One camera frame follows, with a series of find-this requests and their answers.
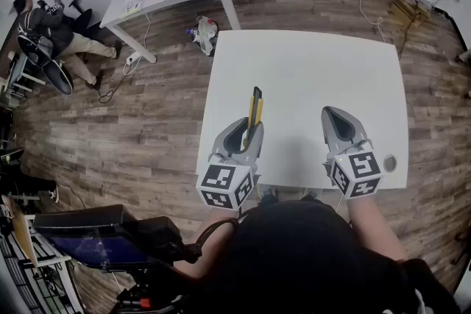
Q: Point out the person's right forearm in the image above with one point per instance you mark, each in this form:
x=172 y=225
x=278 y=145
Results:
x=375 y=228

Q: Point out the person's left forearm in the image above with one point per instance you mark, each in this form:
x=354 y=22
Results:
x=209 y=242

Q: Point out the white power strip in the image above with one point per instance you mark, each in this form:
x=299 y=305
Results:
x=133 y=58

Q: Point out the grey round table grommet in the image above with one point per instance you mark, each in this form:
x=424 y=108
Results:
x=390 y=162

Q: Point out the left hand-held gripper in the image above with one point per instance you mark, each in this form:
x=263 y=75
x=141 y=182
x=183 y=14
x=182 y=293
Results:
x=224 y=182

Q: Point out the black office chair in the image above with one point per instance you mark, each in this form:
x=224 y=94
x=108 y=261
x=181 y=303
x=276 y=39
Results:
x=48 y=66

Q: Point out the yellow black utility knife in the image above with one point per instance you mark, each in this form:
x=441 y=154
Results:
x=256 y=106

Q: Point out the white plastic bag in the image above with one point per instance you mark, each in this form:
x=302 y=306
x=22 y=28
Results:
x=204 y=35

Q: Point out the person's black top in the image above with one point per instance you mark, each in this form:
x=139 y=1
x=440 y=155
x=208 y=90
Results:
x=305 y=261

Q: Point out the black monitor screen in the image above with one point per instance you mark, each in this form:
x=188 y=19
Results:
x=99 y=242

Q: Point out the wooden crate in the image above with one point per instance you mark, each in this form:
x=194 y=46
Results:
x=408 y=7

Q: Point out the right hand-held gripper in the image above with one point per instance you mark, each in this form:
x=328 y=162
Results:
x=355 y=173

